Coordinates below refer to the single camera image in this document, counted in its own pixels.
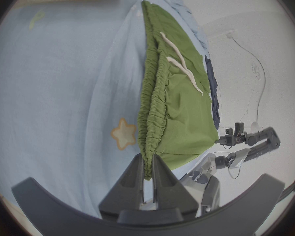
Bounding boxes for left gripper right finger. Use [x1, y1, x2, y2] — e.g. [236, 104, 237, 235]
[152, 154, 200, 217]

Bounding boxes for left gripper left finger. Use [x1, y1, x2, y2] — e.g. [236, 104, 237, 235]
[98, 153, 145, 219]

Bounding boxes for green shorts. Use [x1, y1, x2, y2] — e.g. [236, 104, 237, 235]
[137, 0, 219, 180]

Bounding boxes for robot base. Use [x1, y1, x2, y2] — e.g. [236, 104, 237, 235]
[179, 153, 222, 217]

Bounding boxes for dark blue garment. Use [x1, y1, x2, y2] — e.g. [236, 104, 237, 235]
[205, 56, 221, 130]

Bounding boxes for bed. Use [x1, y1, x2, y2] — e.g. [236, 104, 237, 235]
[0, 0, 266, 218]

